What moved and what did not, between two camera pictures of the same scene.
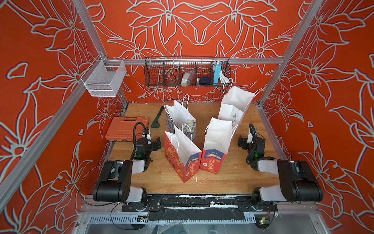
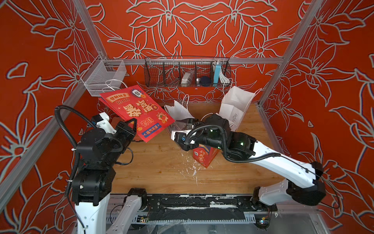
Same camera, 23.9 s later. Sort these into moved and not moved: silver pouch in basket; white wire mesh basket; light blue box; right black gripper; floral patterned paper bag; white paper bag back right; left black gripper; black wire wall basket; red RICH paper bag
Moved: left black gripper; red RICH paper bag; right black gripper
Not moved: silver pouch in basket; floral patterned paper bag; white wire mesh basket; light blue box; white paper bag back right; black wire wall basket
